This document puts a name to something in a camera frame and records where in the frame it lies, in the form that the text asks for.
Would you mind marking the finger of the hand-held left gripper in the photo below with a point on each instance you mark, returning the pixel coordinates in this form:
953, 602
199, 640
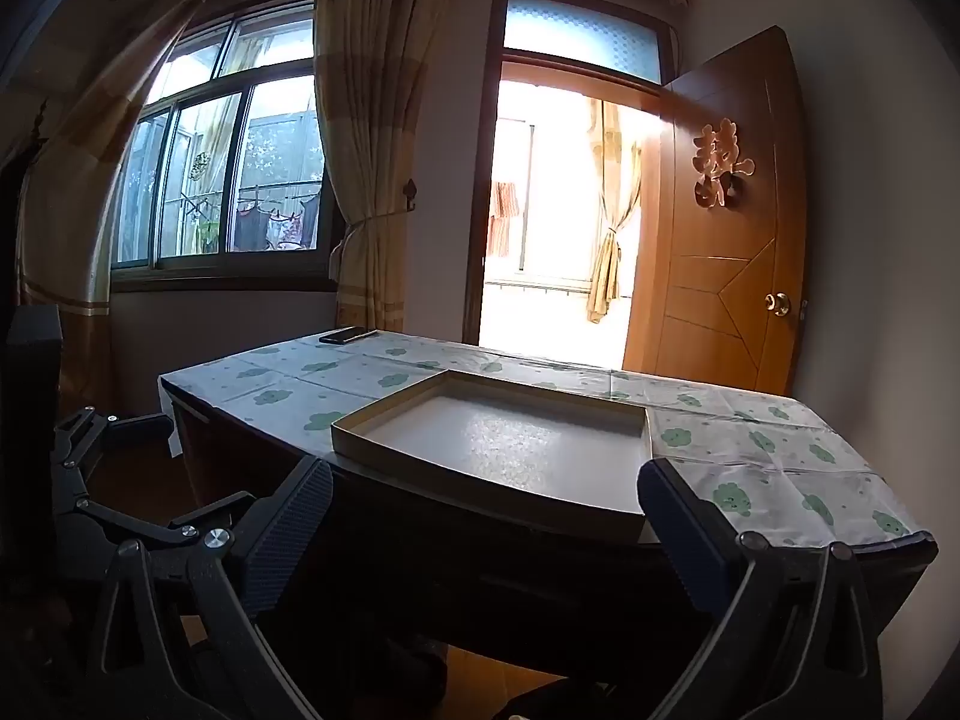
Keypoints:
142, 426
217, 510

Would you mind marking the cloud print tablecloth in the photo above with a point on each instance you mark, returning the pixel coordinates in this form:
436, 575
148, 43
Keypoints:
300, 382

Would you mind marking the dark cabinet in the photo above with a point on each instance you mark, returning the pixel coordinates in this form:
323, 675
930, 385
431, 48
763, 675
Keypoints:
34, 352

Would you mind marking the frosted transom window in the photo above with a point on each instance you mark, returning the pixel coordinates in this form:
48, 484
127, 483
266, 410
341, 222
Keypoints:
577, 34

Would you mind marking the gold door ornament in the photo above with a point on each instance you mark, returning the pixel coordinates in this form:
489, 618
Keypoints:
721, 161

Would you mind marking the dark wall hook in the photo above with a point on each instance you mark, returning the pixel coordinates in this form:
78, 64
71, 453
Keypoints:
410, 191

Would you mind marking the brown wooden door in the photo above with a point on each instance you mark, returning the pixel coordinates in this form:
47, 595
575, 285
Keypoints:
720, 277

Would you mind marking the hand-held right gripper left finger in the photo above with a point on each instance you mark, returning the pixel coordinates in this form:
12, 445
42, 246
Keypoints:
289, 540

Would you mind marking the orange hanging towel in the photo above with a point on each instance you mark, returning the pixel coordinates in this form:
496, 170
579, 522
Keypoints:
504, 217

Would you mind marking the sliding glass window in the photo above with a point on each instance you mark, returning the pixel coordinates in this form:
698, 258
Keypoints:
202, 165

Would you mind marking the yellow balcony curtain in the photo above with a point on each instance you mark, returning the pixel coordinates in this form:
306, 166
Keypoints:
611, 255

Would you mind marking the shallow cardboard tray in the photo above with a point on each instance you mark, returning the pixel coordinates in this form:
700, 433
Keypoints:
487, 435

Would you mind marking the brass door knob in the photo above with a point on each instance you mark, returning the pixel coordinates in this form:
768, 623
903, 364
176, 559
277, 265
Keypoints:
777, 304

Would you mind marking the brown door frame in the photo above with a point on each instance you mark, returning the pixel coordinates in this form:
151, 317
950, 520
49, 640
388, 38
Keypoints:
480, 165

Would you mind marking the black smartphone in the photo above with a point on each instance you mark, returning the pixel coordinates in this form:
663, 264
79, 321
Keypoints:
346, 335

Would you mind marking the round window ornament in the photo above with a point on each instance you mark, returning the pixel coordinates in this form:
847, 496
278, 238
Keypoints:
201, 165

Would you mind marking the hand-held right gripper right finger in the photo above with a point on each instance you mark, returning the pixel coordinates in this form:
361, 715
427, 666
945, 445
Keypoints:
679, 532

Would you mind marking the yellow checked curtain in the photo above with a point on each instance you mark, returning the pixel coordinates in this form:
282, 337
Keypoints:
367, 127
67, 202

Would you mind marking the hanging laundry outside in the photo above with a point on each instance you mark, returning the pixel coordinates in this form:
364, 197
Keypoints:
277, 225

